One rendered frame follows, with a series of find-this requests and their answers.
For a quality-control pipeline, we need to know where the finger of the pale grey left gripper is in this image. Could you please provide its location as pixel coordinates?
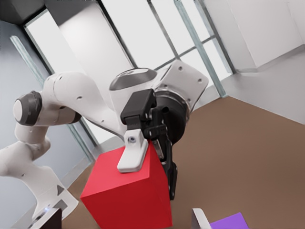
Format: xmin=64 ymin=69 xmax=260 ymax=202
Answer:
xmin=117 ymin=129 xmax=149 ymax=174

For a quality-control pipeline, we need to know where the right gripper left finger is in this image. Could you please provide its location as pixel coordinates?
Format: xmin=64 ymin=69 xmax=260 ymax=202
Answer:
xmin=44 ymin=208 xmax=63 ymax=229

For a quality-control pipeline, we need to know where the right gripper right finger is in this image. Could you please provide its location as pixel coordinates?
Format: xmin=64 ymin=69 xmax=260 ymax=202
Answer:
xmin=192 ymin=208 xmax=213 ymax=229

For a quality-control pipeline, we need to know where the red wooden cube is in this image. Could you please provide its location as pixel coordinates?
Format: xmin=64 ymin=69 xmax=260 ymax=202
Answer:
xmin=80 ymin=140 xmax=173 ymax=228

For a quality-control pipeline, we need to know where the purple wooden cube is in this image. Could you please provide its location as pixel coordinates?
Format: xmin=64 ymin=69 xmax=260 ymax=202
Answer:
xmin=209 ymin=212 xmax=250 ymax=229

